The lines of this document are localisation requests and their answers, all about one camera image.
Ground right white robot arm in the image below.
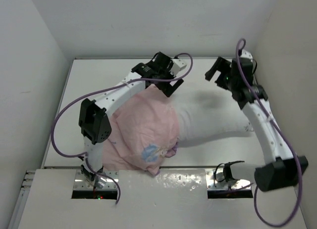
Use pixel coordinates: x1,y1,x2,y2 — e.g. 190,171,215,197
205,57,300,192

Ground purple cable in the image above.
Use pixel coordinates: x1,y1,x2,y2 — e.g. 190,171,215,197
235,38,303,227
50,52,194,205

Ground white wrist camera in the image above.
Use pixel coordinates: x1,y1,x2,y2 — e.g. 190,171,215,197
238,49,253,61
170,58,187,76

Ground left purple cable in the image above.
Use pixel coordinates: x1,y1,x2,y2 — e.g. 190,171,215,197
50,52,194,205

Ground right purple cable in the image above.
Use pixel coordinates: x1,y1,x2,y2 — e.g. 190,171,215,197
235,38,303,227

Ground pink princess pillowcase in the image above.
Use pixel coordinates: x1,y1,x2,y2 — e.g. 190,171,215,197
102,85,179,176

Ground white foam front board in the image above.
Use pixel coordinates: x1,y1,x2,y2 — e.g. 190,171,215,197
19,169,297,229

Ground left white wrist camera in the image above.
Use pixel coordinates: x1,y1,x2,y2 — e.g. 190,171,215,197
170,58,187,76

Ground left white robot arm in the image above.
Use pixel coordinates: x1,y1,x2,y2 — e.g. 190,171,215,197
79,52,187,182

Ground white pillow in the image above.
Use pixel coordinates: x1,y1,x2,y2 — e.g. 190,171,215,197
170,83,254,148

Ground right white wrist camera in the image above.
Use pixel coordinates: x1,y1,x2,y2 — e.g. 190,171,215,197
238,49,253,61

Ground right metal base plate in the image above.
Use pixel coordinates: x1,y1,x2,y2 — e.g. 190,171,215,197
205,170,252,190

